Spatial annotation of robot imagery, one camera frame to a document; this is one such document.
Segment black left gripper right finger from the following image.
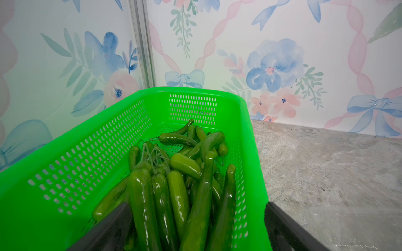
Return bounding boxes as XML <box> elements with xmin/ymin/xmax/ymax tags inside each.
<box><xmin>264</xmin><ymin>202</ymin><xmax>329</xmax><ymax>251</ymax></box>

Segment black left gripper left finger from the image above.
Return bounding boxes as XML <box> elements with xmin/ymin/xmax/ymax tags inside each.
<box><xmin>68</xmin><ymin>202</ymin><xmax>133</xmax><ymax>251</ymax></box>

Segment green plastic basket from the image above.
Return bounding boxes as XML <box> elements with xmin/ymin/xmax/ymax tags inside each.
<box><xmin>1</xmin><ymin>87</ymin><xmax>271</xmax><ymax>251</ymax></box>

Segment clear pepper container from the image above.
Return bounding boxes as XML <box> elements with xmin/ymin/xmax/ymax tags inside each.
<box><xmin>306</xmin><ymin>207</ymin><xmax>402</xmax><ymax>251</ymax></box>

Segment aluminium corner post left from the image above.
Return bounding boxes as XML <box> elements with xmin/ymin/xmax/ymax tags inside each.
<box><xmin>129</xmin><ymin>0</ymin><xmax>156</xmax><ymax>88</ymax></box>

